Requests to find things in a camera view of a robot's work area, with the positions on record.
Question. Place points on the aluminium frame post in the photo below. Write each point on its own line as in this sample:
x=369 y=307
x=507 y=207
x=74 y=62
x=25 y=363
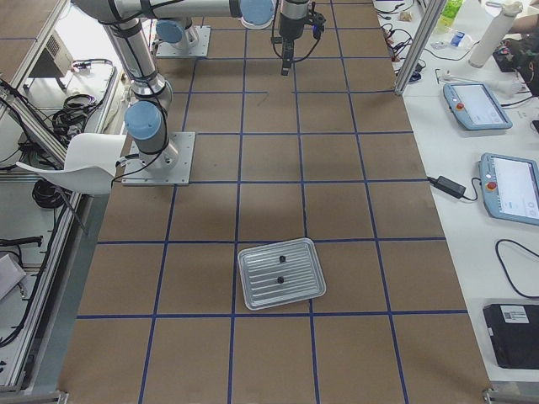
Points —
x=425 y=29

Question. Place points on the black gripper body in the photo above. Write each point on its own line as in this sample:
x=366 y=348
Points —
x=290 y=26

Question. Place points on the silver ribbed metal tray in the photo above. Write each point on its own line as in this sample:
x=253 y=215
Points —
x=259 y=268

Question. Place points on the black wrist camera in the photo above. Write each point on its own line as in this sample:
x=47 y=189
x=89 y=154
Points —
x=317 y=21

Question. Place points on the blue teach pendant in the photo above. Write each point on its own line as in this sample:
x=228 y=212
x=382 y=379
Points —
x=510 y=187
x=475 y=107

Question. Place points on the black box with label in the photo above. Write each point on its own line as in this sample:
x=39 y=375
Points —
x=513 y=331

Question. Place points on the black power adapter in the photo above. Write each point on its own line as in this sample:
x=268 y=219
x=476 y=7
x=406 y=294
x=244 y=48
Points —
x=448 y=186

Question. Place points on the green plastic bottle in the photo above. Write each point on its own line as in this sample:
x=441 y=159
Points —
x=448 y=16

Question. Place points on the far blue teach pendant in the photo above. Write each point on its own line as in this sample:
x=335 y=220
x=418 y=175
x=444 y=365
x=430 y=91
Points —
x=475 y=107

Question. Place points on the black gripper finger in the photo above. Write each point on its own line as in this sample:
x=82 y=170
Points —
x=285 y=58
x=290 y=52

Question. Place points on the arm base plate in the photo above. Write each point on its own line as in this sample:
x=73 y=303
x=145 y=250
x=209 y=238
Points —
x=185 y=46
x=173 y=166

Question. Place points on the white cylindrical bottle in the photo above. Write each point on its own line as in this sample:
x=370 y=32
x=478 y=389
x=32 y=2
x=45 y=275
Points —
x=498 y=28

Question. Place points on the near blue teach pendant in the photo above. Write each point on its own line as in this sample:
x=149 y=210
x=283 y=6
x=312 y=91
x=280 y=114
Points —
x=510 y=187

